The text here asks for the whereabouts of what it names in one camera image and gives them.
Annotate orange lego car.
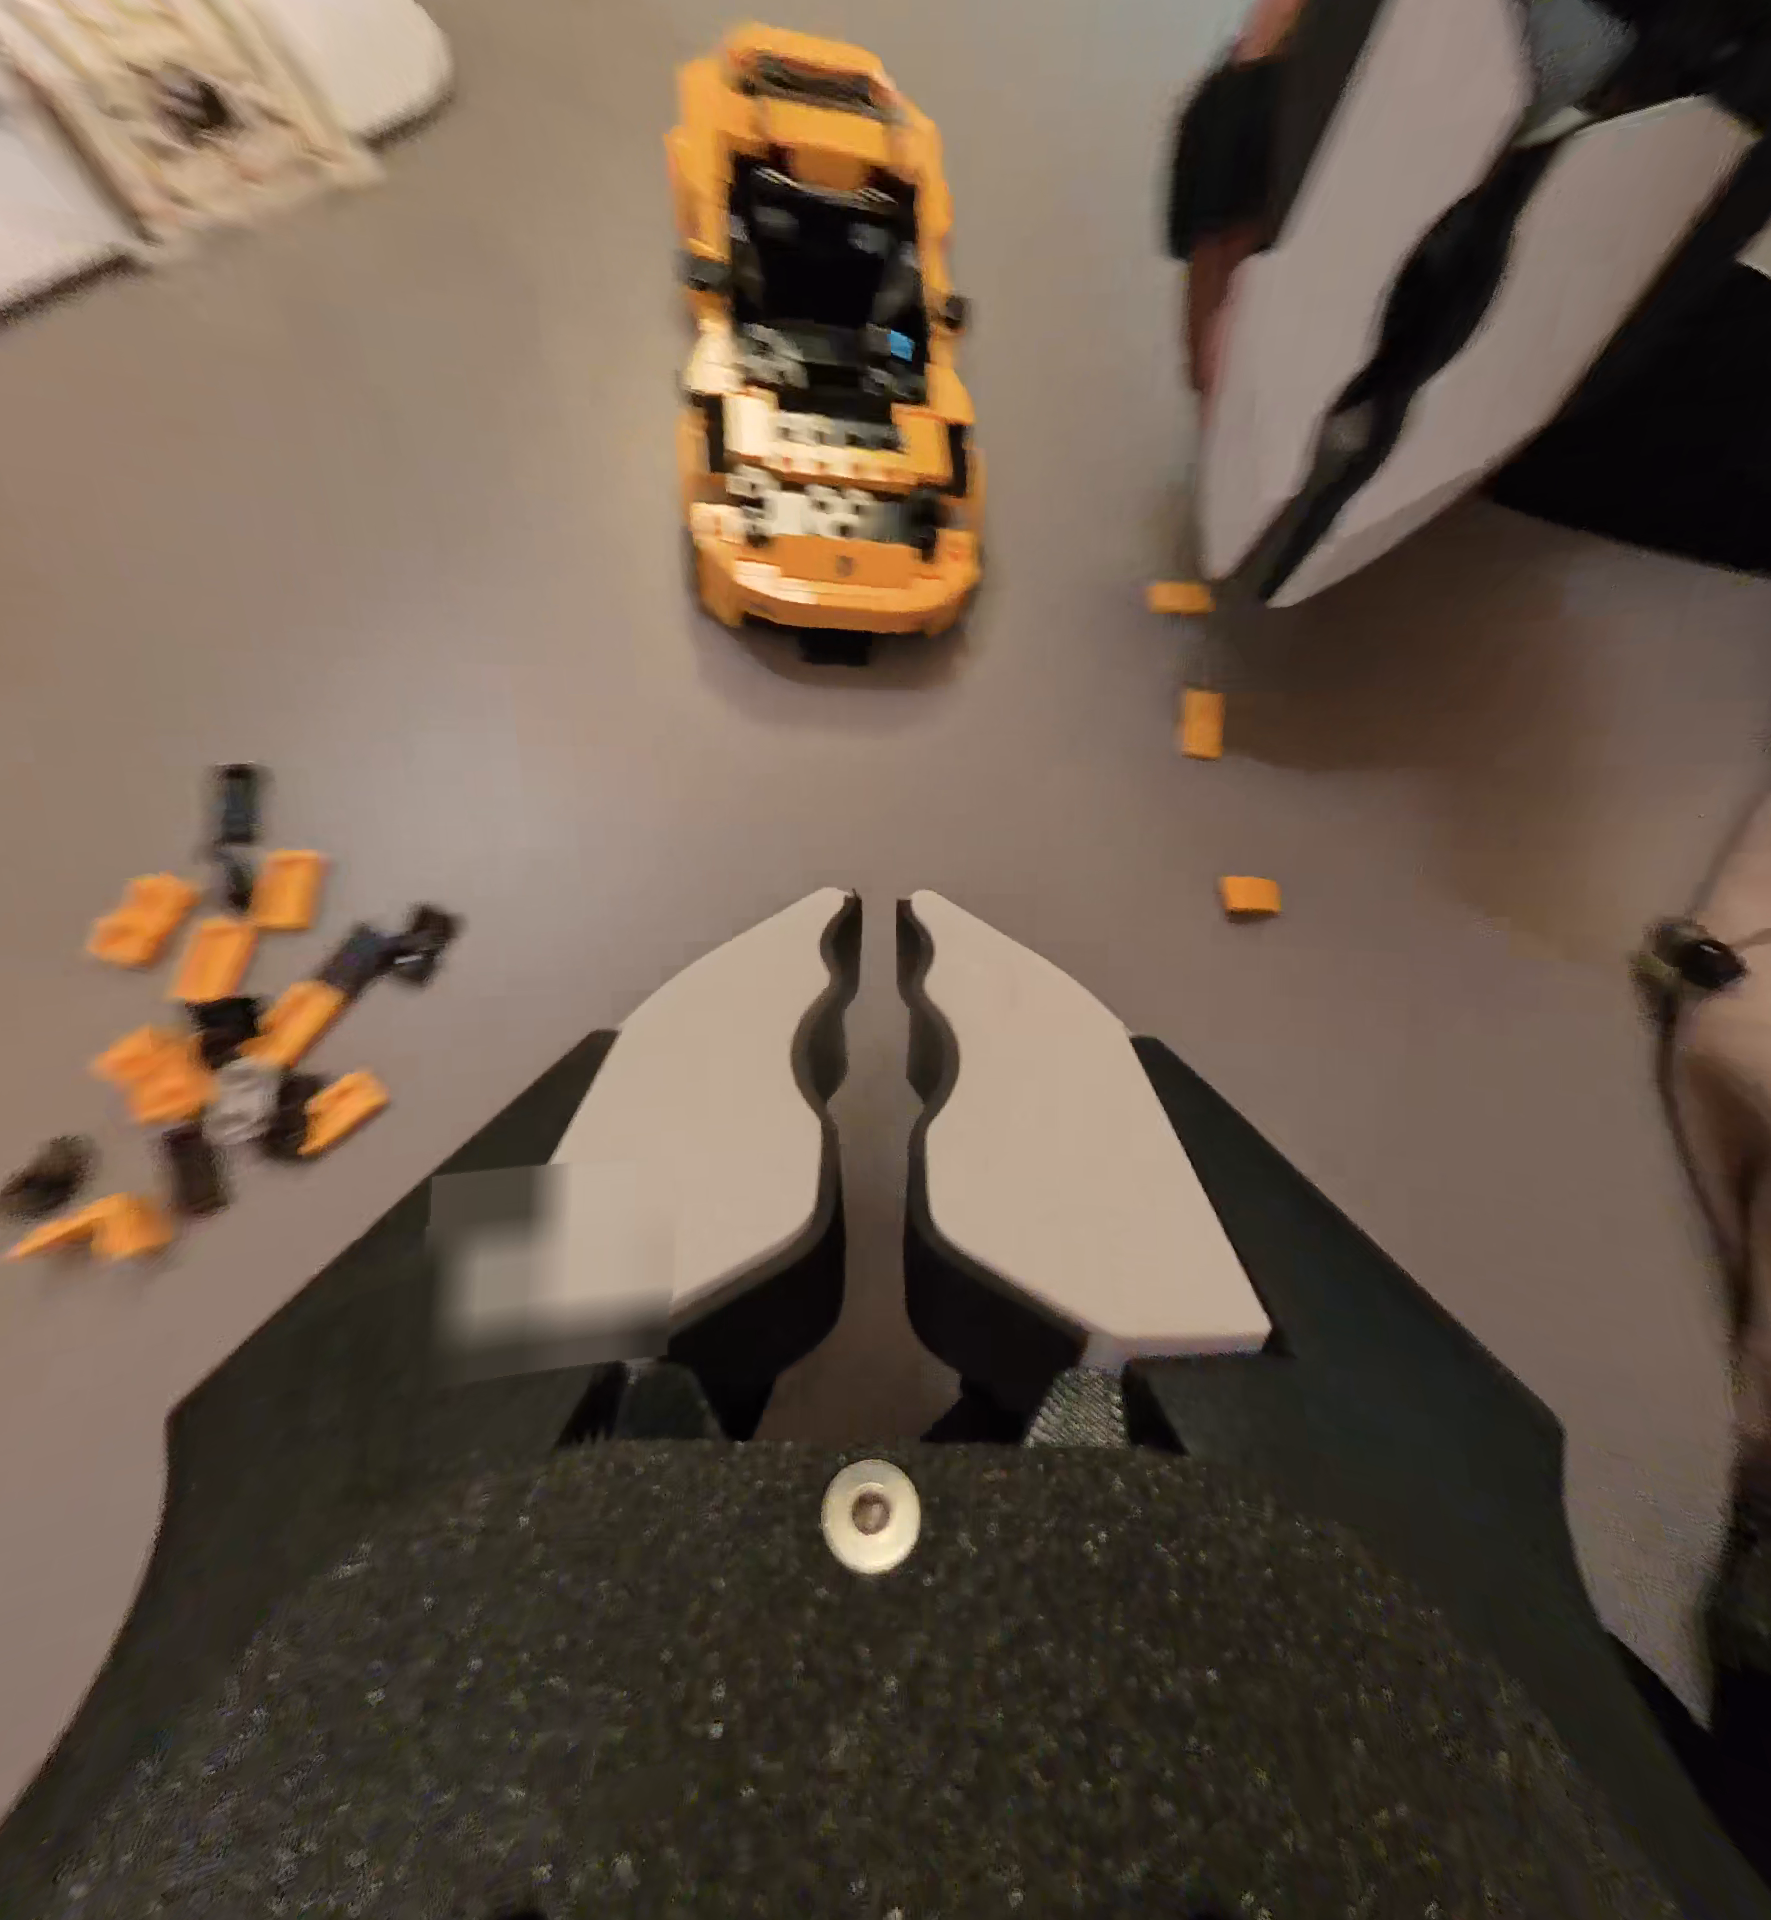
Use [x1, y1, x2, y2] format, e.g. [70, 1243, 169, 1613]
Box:
[661, 22, 992, 667]

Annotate scattered loose lego bricks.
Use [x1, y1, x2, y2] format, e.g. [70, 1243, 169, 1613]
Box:
[0, 758, 466, 1264]

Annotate lego sticker sheet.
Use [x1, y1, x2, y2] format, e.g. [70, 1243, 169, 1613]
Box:
[0, 0, 386, 248]

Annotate person's right hand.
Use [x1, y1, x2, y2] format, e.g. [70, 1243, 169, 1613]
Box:
[1186, 224, 1256, 392]

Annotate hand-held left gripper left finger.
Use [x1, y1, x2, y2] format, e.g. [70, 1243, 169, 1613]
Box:
[549, 885, 867, 1333]

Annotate booklet stand with white base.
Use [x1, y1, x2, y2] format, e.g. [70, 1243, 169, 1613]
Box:
[0, 0, 451, 352]

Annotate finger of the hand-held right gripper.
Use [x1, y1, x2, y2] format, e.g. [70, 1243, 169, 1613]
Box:
[1262, 92, 1771, 612]
[1197, 0, 1543, 583]

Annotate person's right forearm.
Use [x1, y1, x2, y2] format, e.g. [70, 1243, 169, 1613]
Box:
[1487, 261, 1771, 583]

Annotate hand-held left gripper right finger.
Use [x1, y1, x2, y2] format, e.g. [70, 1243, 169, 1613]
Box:
[897, 885, 1273, 1357]

